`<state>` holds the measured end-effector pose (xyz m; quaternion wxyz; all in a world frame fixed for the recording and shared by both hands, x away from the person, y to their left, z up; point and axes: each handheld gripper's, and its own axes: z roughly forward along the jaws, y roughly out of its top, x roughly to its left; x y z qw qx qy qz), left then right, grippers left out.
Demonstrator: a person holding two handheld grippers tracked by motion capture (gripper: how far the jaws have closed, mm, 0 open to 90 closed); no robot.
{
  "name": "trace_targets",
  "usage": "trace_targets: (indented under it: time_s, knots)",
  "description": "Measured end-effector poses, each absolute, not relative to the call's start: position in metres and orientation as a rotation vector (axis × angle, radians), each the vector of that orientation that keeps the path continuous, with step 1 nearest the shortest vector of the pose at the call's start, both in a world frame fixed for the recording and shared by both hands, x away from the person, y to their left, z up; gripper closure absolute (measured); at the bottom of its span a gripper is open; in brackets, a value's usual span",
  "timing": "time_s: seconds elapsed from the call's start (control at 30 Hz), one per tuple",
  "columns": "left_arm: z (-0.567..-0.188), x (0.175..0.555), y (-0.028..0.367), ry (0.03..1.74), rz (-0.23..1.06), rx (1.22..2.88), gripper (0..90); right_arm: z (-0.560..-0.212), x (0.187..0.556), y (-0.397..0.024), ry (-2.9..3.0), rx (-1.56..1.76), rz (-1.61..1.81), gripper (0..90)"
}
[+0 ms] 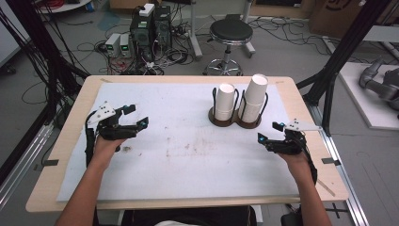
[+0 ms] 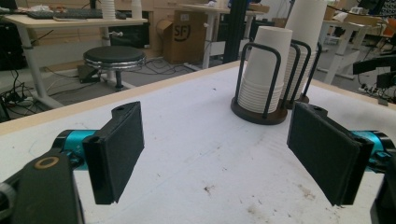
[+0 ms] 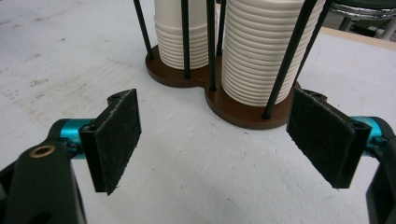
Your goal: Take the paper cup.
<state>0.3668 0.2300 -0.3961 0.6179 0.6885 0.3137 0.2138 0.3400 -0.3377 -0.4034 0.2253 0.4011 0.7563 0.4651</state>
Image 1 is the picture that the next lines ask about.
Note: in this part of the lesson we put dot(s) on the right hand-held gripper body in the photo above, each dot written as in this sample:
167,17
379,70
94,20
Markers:
290,144

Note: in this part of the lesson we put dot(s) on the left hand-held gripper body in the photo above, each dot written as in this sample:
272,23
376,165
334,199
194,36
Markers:
111,130

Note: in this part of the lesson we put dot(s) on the person's right hand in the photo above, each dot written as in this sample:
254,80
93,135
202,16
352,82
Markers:
296,164

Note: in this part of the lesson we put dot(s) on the person's left hand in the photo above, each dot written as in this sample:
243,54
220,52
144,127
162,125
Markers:
105,150

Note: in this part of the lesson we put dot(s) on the tall stack of paper cups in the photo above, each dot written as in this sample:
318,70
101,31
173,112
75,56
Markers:
254,100

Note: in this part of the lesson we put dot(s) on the black tape piece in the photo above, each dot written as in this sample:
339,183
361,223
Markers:
330,161
50,163

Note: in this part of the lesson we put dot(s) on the short stack of paper cups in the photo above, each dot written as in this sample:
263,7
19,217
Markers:
224,100

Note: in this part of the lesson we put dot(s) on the thin wooden strip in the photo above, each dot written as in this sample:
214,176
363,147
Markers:
326,187

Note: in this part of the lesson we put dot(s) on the white foam mat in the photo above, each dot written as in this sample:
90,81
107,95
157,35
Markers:
188,163

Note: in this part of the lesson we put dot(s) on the grey power supply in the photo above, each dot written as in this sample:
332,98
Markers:
125,45
112,44

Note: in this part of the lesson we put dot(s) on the black computer tower green sticker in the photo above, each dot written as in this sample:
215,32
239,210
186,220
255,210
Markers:
141,37

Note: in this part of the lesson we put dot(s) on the black cross tape mark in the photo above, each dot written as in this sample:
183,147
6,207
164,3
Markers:
336,210

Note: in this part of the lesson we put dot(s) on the white platform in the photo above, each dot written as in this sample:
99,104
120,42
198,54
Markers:
363,106

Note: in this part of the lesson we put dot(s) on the grey metal table leg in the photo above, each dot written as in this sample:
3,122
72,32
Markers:
249,47
195,40

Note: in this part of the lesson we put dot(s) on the white box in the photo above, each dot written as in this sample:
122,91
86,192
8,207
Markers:
146,10

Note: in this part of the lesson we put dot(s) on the person's dark clothing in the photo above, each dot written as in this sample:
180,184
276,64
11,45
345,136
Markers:
188,218

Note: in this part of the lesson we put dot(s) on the black round stool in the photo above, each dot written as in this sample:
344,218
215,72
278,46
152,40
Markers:
231,31

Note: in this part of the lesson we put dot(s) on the white round table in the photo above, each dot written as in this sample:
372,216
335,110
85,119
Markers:
66,6

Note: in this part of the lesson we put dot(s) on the brown cardboard box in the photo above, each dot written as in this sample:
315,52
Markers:
342,15

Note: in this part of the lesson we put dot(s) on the aluminium rail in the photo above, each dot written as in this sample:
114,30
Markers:
22,163
348,188

